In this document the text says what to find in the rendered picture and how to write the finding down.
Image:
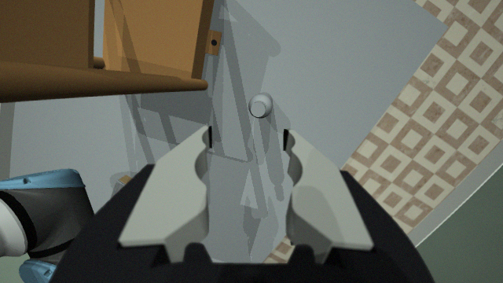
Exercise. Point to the grey bottle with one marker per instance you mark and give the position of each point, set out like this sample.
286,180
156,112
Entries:
260,106

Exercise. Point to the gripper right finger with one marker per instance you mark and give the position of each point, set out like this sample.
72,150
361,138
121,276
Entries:
345,226

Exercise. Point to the small wooden shelving unit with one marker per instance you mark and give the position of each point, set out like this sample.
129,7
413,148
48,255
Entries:
168,38

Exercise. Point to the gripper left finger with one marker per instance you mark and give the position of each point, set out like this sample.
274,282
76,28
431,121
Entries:
148,223

